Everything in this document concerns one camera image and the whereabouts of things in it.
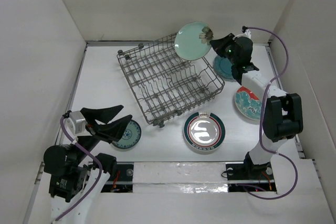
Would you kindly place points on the red teal floral plate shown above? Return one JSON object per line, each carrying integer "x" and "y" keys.
{"x": 248, "y": 104}

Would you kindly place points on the teal scalloped plate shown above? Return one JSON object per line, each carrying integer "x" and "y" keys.
{"x": 223, "y": 67}

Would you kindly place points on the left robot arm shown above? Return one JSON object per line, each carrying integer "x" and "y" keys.
{"x": 78, "y": 176}

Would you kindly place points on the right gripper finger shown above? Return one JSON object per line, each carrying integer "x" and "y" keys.
{"x": 221, "y": 51}
{"x": 224, "y": 42}

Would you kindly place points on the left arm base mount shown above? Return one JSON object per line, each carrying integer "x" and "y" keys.
{"x": 121, "y": 181}

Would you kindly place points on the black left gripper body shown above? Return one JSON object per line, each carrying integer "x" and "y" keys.
{"x": 95, "y": 125}

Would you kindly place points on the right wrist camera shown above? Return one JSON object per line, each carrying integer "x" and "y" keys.
{"x": 244, "y": 33}

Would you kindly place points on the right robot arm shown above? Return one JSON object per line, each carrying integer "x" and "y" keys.
{"x": 281, "y": 112}

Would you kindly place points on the grey wire dish rack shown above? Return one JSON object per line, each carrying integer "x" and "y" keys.
{"x": 163, "y": 84}

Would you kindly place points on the light green floral plate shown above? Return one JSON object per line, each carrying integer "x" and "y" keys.
{"x": 192, "y": 41}

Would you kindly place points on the blue patterned small plate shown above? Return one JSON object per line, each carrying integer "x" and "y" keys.
{"x": 131, "y": 136}

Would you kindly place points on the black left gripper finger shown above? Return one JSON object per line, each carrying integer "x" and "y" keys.
{"x": 113, "y": 131}
{"x": 102, "y": 115}

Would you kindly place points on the white green rimmed plate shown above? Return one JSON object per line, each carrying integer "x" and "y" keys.
{"x": 204, "y": 132}

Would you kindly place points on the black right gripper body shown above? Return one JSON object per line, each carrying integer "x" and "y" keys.
{"x": 232, "y": 58}

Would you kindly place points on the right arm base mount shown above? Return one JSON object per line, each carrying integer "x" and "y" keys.
{"x": 239, "y": 181}

